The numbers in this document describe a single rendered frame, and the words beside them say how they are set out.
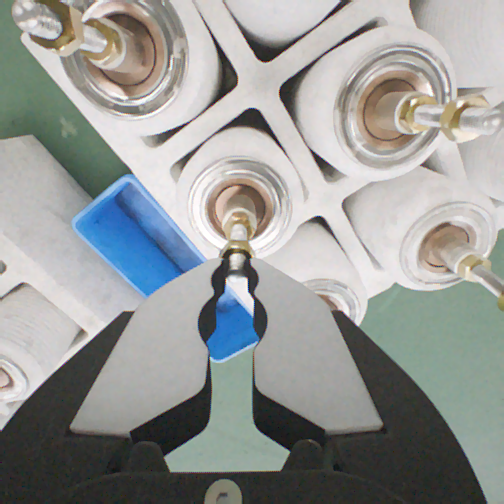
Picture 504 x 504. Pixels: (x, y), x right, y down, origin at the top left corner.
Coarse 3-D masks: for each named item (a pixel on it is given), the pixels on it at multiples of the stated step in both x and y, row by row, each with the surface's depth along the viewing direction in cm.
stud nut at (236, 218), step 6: (234, 216) 18; (240, 216) 18; (246, 216) 18; (228, 222) 18; (234, 222) 18; (240, 222) 18; (246, 222) 18; (228, 228) 18; (246, 228) 18; (252, 228) 18; (228, 234) 18; (252, 234) 18
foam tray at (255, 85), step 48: (192, 0) 22; (384, 0) 22; (240, 48) 23; (240, 96) 24; (144, 144) 26; (192, 144) 26; (288, 144) 26; (336, 192) 28; (336, 240) 42; (240, 288) 33; (384, 288) 34
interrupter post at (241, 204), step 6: (234, 198) 20; (240, 198) 20; (246, 198) 21; (228, 204) 20; (234, 204) 19; (240, 204) 19; (246, 204) 19; (252, 204) 21; (228, 210) 19; (234, 210) 18; (240, 210) 18; (246, 210) 19; (252, 210) 19; (228, 216) 19; (252, 216) 19; (222, 222) 19; (252, 222) 19
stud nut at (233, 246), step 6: (234, 240) 15; (240, 240) 15; (228, 246) 14; (234, 246) 14; (240, 246) 14; (246, 246) 14; (222, 252) 15; (228, 252) 14; (234, 252) 14; (240, 252) 14; (246, 252) 14; (252, 252) 15; (222, 258) 15
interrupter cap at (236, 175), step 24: (216, 168) 20; (240, 168) 20; (264, 168) 20; (192, 192) 20; (216, 192) 21; (240, 192) 21; (264, 192) 21; (288, 192) 21; (192, 216) 21; (216, 216) 22; (264, 216) 22; (288, 216) 21; (216, 240) 22; (264, 240) 22
